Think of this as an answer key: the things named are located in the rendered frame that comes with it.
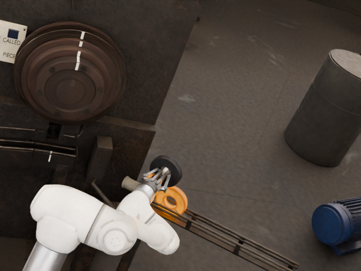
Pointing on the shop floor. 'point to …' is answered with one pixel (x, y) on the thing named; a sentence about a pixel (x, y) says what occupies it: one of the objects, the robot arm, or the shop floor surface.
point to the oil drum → (329, 111)
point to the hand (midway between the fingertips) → (167, 169)
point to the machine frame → (180, 22)
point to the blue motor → (339, 225)
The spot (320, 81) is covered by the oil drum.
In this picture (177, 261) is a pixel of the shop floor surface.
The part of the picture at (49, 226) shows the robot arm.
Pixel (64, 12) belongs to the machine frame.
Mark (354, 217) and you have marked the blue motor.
